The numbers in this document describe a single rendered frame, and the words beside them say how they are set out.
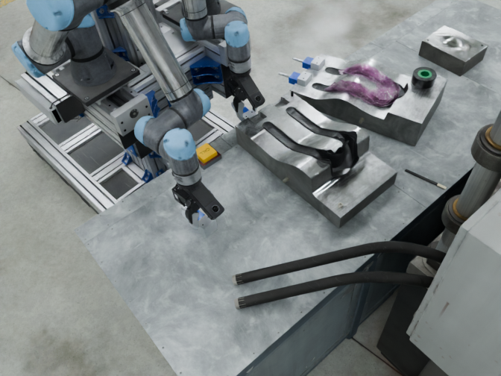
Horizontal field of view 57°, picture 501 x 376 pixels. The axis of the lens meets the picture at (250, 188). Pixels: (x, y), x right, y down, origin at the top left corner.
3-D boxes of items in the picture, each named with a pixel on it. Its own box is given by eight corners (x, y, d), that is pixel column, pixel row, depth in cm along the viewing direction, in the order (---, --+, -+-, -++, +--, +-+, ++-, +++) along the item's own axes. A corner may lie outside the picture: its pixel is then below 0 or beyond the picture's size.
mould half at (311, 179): (237, 143, 167) (233, 116, 156) (290, 109, 176) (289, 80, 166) (338, 228, 141) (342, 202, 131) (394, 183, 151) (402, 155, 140)
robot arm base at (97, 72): (65, 74, 161) (53, 50, 153) (101, 54, 167) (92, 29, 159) (88, 92, 153) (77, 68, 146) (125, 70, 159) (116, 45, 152)
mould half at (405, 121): (289, 101, 179) (289, 77, 170) (320, 63, 192) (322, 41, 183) (414, 146, 160) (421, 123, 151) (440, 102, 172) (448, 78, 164)
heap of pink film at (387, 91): (320, 93, 172) (322, 76, 166) (342, 66, 180) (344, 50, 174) (387, 116, 162) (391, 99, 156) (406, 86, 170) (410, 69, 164)
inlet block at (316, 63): (289, 66, 188) (289, 55, 183) (295, 60, 190) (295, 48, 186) (318, 76, 183) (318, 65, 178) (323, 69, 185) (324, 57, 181)
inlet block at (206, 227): (178, 216, 149) (174, 207, 144) (189, 207, 151) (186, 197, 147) (206, 239, 143) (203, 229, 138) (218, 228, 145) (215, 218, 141)
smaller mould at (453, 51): (417, 55, 191) (421, 40, 185) (440, 39, 196) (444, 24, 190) (460, 77, 180) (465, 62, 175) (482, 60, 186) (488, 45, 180)
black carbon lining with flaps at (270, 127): (259, 130, 161) (258, 110, 153) (293, 108, 166) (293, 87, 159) (332, 187, 143) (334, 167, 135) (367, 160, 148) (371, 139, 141)
